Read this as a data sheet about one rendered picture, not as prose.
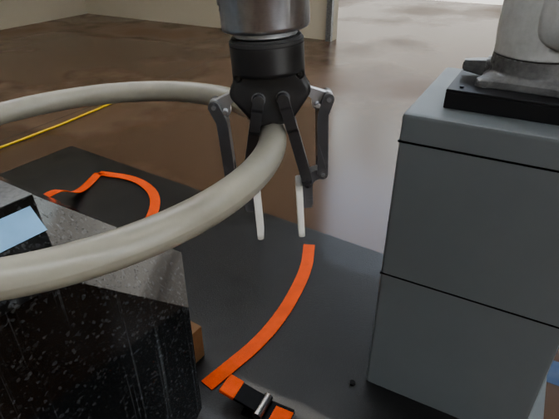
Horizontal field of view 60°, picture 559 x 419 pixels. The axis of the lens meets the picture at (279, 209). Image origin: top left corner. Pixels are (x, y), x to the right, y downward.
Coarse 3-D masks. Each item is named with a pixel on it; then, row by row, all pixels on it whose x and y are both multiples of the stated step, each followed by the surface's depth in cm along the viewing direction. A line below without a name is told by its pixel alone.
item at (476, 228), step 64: (448, 128) 92; (512, 128) 88; (448, 192) 98; (512, 192) 91; (384, 256) 113; (448, 256) 104; (512, 256) 97; (384, 320) 122; (448, 320) 112; (512, 320) 104; (384, 384) 132; (448, 384) 121; (512, 384) 112
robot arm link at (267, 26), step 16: (224, 0) 44; (240, 0) 42; (256, 0) 42; (272, 0) 42; (288, 0) 43; (304, 0) 44; (224, 16) 44; (240, 16) 43; (256, 16) 43; (272, 16) 43; (288, 16) 43; (304, 16) 45; (240, 32) 44; (256, 32) 44; (272, 32) 44; (288, 32) 46
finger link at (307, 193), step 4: (312, 168) 55; (316, 168) 55; (312, 172) 55; (316, 172) 55; (312, 176) 55; (316, 176) 55; (304, 188) 56; (312, 188) 56; (304, 192) 56; (308, 192) 56; (312, 192) 56; (304, 196) 56; (308, 196) 56; (312, 196) 56; (304, 200) 56; (308, 200) 56; (312, 200) 56; (304, 204) 57; (308, 204) 57; (312, 204) 57
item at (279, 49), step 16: (240, 48) 46; (256, 48) 45; (272, 48) 45; (288, 48) 45; (240, 64) 46; (256, 64) 46; (272, 64) 46; (288, 64) 46; (304, 64) 49; (240, 80) 49; (256, 80) 49; (272, 80) 49; (288, 80) 49; (304, 80) 49; (240, 96) 50; (272, 96) 50; (304, 96) 50; (272, 112) 51
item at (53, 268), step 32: (32, 96) 69; (64, 96) 70; (96, 96) 71; (128, 96) 72; (160, 96) 71; (192, 96) 68; (256, 160) 44; (224, 192) 39; (256, 192) 43; (128, 224) 35; (160, 224) 36; (192, 224) 37; (32, 256) 33; (64, 256) 33; (96, 256) 33; (128, 256) 34; (0, 288) 32; (32, 288) 32
